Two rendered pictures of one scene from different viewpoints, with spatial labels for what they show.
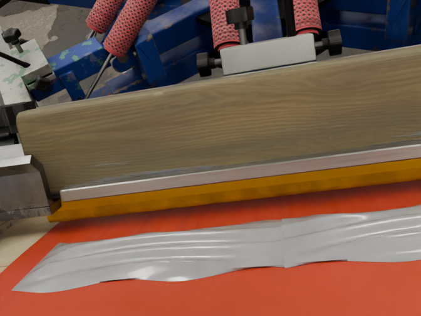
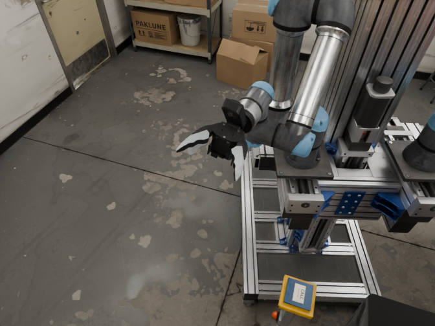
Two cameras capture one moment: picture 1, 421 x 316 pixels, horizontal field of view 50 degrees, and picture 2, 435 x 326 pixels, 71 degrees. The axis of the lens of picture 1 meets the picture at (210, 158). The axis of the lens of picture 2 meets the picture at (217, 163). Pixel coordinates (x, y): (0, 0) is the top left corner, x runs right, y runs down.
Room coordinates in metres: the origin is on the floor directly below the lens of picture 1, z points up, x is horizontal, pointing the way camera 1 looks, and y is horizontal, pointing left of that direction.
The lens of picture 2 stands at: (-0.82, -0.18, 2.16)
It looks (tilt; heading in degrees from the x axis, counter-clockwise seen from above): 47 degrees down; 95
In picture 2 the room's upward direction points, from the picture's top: straight up
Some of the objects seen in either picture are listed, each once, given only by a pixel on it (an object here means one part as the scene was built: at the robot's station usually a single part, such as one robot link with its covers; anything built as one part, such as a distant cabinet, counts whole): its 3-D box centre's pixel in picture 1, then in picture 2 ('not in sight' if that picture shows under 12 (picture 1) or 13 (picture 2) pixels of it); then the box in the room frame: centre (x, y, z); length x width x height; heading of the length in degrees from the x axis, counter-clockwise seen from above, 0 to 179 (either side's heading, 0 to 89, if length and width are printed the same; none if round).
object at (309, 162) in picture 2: not in sight; (303, 147); (-0.54, 0.73, 1.31); 0.15 x 0.15 x 0.10
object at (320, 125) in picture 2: not in sight; (308, 124); (-0.55, 0.73, 1.42); 0.13 x 0.12 x 0.14; 157
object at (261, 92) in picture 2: not in sight; (256, 101); (-0.77, 0.54, 1.65); 0.11 x 0.08 x 0.09; 67
